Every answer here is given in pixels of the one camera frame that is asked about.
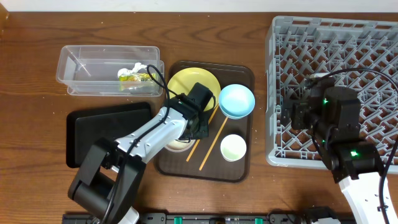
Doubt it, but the grey dishwasher rack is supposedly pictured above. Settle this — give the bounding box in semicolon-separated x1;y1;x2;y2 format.
266;16;397;174

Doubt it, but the dark brown serving tray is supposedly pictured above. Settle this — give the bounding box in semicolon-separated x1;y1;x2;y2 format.
154;60;254;183

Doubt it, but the wooden chopstick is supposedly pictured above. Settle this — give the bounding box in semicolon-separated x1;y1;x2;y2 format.
186;103;219;162
199;117;228;170

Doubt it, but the black waste tray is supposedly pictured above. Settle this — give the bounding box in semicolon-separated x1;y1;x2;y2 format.
66;102;152;168

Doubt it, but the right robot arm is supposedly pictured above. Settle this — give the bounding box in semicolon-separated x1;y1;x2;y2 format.
280;68;397;223

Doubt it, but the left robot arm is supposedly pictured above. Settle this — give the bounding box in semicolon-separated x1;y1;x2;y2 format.
68;64;221;223

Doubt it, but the pale green cup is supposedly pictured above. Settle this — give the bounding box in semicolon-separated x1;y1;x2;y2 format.
220;134;247;162

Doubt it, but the yellow plate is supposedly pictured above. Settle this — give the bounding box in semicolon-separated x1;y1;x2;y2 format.
168;67;221;111

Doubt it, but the white plastic wrap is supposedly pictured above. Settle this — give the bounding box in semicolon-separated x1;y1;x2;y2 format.
118;62;147;78

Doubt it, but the clear plastic bin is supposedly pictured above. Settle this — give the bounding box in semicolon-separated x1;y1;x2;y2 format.
57;45;164;97

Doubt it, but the wooden chopstick right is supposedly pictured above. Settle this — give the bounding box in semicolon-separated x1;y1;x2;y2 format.
199;117;228;170

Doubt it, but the green snack wrapper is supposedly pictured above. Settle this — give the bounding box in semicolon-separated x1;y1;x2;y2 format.
119;73;153;91

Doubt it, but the light blue bowl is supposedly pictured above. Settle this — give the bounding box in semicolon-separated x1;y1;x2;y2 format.
218;84;256;119

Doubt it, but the white bowl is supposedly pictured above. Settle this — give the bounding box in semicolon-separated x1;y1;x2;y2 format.
165;139;196;152

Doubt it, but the wooden chopstick left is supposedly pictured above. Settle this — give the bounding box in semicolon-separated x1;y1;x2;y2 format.
186;103;219;162

